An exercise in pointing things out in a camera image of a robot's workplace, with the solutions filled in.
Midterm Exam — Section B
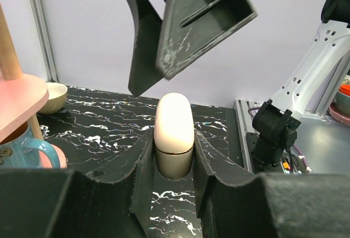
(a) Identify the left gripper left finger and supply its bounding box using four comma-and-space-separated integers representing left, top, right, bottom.
1, 129, 153, 237

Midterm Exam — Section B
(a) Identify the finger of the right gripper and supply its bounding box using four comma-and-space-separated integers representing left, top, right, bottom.
156, 0, 257, 80
127, 0, 164, 96

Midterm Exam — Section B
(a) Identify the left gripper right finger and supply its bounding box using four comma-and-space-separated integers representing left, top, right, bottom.
192, 131, 349, 237

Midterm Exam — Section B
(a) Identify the cream ceramic bowl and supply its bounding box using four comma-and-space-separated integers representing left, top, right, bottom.
38, 82, 68, 114

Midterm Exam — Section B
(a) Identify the light blue butterfly mug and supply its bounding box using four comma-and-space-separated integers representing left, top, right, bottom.
1, 122, 67, 169

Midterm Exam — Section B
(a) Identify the pink three-tier wooden shelf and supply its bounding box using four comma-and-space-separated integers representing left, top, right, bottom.
0, 0, 50, 143

